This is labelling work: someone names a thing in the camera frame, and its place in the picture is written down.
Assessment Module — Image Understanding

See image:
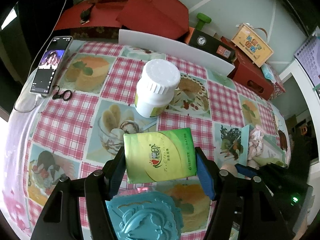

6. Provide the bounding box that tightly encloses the black smartphone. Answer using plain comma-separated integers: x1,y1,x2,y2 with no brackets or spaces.
30,36,73,96

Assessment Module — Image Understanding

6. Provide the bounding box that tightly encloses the black box with dial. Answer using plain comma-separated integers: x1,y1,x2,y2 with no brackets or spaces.
184,27,236,63

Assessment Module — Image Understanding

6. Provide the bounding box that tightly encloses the green dumbbell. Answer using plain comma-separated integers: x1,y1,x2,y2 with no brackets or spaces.
195,12,212,31

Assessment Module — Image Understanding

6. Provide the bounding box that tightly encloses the red carton with handle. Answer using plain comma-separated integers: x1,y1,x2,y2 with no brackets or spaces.
221,36,274,100

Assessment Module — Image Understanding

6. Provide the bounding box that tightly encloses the pink white satin scrunchie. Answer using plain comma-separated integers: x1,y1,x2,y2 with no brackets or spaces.
247,126,264,161

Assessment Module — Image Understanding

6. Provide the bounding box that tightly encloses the patterned red gift box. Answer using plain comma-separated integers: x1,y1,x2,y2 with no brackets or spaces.
270,66,286,100

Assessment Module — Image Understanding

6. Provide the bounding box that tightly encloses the blue wet wipes pack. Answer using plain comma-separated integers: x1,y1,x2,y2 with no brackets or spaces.
261,63,276,84

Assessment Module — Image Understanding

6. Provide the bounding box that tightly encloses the purple perforated basket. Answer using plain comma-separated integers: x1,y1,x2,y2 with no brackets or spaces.
294,33,320,87

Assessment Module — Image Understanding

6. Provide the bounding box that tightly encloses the patterned cake tablecloth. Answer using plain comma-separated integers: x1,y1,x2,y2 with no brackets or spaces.
1,41,291,239

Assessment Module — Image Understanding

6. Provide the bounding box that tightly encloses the white pill bottle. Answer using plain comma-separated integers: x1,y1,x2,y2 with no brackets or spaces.
135,59,181,118

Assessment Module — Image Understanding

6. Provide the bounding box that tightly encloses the light green cloth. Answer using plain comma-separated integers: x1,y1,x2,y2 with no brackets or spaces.
253,157,286,167

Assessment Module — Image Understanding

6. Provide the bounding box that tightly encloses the wooden box with strap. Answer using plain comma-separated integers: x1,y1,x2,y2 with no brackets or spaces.
231,23,274,67

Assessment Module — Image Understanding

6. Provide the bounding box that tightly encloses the teal shallow cardboard tray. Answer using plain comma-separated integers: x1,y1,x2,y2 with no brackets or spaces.
238,125,289,169

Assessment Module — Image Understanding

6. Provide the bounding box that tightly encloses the large red gift bag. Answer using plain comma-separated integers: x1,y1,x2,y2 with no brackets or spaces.
55,0,189,40

